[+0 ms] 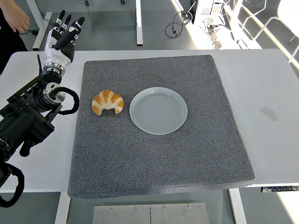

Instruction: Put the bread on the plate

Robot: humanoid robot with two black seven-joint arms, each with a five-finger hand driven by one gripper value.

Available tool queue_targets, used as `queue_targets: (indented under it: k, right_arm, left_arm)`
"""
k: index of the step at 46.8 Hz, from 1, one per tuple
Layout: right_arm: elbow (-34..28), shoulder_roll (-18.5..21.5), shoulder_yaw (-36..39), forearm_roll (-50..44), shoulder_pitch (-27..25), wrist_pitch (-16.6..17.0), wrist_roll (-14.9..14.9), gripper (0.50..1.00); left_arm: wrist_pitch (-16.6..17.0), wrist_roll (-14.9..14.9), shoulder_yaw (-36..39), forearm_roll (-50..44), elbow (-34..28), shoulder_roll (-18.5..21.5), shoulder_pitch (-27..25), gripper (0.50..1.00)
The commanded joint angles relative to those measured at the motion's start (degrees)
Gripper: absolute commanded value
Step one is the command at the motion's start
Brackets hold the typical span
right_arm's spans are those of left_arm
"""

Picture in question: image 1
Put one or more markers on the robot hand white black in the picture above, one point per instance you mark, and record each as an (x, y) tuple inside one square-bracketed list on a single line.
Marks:
[(57, 54)]

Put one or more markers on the table height control panel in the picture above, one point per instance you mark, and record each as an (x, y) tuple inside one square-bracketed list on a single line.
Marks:
[(280, 189)]

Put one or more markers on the grey felt mat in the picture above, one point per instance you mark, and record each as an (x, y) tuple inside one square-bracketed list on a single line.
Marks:
[(151, 161)]

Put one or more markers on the person's forearm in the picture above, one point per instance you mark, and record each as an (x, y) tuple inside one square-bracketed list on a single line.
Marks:
[(5, 7)]

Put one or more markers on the white chair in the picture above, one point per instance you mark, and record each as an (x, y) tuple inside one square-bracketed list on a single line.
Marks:
[(287, 11)]

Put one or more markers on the croissant bread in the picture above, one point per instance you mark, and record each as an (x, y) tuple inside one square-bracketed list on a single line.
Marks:
[(107, 98)]

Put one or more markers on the round grey plate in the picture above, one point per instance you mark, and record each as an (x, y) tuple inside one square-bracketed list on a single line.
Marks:
[(158, 112)]

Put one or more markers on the white table leg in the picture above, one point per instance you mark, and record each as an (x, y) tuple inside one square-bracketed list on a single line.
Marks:
[(61, 210), (238, 207)]

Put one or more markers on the person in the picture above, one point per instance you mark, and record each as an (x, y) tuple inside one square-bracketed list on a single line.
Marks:
[(9, 46)]

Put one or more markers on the person's hand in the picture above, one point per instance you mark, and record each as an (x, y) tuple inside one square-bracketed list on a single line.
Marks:
[(21, 23)]

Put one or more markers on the white power strip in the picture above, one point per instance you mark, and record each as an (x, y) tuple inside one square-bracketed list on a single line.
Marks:
[(217, 40)]

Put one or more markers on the grey metal plate with screws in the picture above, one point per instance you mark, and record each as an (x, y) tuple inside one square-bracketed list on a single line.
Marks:
[(149, 214)]

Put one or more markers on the white computer case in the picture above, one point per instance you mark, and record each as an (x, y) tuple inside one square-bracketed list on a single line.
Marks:
[(208, 9)]

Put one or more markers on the white background desk leg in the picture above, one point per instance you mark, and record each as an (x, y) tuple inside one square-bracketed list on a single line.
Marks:
[(40, 30), (139, 23)]

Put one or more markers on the clear tape strip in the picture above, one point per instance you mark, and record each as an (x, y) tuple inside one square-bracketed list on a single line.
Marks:
[(269, 114)]

